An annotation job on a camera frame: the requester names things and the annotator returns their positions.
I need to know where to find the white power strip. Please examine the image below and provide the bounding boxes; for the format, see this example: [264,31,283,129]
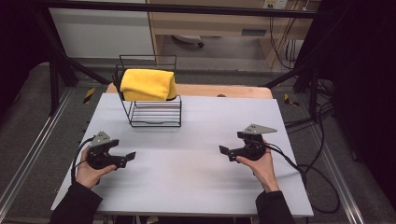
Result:
[262,0,290,10]

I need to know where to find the black metal frame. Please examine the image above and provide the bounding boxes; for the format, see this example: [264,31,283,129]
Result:
[31,0,335,124]

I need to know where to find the black wire rack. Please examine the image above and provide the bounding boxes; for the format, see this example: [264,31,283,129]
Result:
[112,54,183,128]

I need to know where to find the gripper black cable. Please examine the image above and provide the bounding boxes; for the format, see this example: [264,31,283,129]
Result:
[263,142,341,215]
[70,136,95,185]

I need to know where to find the black floor cables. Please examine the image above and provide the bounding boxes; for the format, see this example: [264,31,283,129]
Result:
[284,78,336,129]

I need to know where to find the wooden table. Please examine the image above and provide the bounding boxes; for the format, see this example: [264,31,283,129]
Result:
[106,82,275,100]

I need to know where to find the metal floor rail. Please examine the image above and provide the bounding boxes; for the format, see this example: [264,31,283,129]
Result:
[0,88,75,213]
[310,123,372,224]

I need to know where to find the person's left hand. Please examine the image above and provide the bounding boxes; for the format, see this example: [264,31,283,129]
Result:
[75,147,118,190]

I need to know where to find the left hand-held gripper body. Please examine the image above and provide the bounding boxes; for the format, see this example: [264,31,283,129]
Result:
[86,131,120,171]

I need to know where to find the yellow towel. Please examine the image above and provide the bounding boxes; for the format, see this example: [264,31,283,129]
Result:
[120,68,177,103]

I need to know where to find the person's right hand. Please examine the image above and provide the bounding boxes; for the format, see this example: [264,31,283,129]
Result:
[235,139,280,193]

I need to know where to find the office chair base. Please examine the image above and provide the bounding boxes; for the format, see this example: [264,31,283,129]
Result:
[172,34,205,49]

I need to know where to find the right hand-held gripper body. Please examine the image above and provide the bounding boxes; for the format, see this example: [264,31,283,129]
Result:
[236,123,278,161]

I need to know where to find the light wooden desk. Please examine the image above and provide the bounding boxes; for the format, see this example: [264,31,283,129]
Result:
[146,0,322,68]

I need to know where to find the hanging black cables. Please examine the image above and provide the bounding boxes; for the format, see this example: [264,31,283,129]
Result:
[268,14,301,71]

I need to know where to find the white panel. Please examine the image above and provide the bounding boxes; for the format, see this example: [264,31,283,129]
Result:
[48,7,155,59]

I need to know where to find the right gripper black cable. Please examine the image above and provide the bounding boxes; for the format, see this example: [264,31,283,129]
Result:
[263,142,341,215]

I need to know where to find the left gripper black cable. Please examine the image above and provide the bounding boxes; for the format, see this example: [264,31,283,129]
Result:
[70,136,95,185]

